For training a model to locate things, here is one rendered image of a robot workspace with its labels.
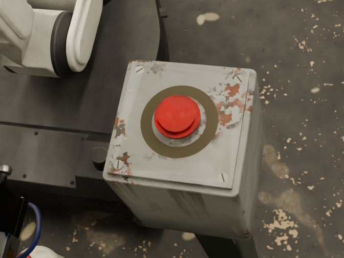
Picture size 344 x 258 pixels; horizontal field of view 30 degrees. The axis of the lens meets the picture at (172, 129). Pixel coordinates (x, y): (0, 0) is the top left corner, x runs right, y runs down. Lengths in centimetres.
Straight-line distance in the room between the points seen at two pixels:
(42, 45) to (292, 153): 62
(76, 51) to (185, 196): 85
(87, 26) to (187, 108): 88
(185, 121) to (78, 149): 88
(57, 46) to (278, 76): 56
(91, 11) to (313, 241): 70
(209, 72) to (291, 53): 107
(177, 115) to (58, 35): 83
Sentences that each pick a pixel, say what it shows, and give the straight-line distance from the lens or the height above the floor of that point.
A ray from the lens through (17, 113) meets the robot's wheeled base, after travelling 151.
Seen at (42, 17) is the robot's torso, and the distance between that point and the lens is 131.
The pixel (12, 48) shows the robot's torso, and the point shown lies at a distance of 116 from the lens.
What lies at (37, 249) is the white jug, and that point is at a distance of 141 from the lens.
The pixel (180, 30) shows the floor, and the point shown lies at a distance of 170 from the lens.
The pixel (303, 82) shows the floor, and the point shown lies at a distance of 160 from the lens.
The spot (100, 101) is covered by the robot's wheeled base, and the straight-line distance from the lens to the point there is 146.
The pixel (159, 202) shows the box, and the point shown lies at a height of 88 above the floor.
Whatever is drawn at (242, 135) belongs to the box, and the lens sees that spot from 55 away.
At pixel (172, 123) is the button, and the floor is 94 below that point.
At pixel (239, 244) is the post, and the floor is 57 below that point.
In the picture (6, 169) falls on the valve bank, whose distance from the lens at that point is 82.
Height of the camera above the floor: 143
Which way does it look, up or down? 65 degrees down
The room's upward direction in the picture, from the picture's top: 24 degrees counter-clockwise
